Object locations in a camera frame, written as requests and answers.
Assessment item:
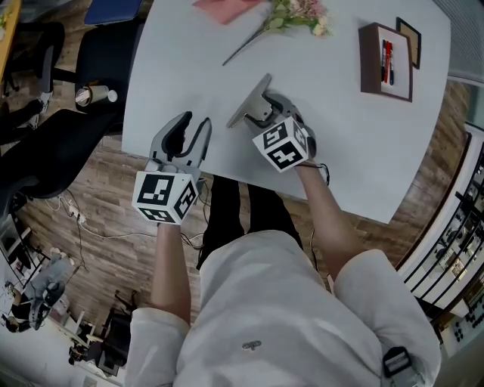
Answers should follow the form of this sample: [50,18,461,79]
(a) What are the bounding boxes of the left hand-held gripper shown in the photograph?
[132,110,213,227]

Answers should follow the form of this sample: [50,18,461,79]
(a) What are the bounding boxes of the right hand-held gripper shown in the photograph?
[244,91,318,174]

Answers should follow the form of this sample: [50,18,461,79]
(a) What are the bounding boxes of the person's left forearm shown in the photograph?
[150,222,192,326]

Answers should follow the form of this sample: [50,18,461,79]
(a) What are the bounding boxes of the person's right forearm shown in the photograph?
[294,166,364,292]

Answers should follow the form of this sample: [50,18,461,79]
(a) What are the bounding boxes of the person's legs in black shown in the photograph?
[196,174,304,270]

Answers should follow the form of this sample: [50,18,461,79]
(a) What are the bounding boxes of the lying beige paper cups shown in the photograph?
[74,85,119,107]

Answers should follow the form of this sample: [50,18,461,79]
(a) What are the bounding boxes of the pink flower bouquet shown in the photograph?
[222,0,334,67]

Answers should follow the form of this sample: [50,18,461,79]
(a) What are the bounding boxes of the brown open box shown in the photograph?
[358,21,414,104]

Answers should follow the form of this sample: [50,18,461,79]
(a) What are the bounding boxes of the black office chair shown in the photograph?
[3,21,79,98]
[0,108,128,215]
[76,17,147,114]

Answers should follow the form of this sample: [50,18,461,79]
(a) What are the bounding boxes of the pink cloth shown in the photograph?
[191,0,262,26]

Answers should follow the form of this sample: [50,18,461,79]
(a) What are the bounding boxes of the white power strip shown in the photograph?
[64,199,88,224]

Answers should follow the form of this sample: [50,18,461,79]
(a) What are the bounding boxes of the blue chair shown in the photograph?
[83,0,144,26]

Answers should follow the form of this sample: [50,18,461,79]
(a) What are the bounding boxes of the brown box lid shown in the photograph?
[395,16,422,70]

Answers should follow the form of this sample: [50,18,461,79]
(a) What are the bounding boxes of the round wooden table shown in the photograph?
[0,0,23,82]

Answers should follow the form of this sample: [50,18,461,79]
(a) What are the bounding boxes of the black equipment stand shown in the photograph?
[67,289,133,377]

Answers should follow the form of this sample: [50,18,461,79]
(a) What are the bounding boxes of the person's white shirt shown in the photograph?
[126,229,442,387]

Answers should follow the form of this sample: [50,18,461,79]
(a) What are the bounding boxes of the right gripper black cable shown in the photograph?
[302,161,330,187]

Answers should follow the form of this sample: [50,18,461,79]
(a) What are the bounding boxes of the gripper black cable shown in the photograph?
[302,161,330,187]
[179,177,213,252]

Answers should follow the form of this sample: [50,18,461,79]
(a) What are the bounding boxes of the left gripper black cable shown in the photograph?
[179,177,213,252]

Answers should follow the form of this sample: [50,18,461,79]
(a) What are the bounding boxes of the white cable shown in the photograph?
[45,196,160,240]

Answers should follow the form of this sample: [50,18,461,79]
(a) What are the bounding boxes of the white shelf with black frame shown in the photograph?
[395,120,484,364]

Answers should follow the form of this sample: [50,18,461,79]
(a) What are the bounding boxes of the black strap buckle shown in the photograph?
[381,345,414,379]

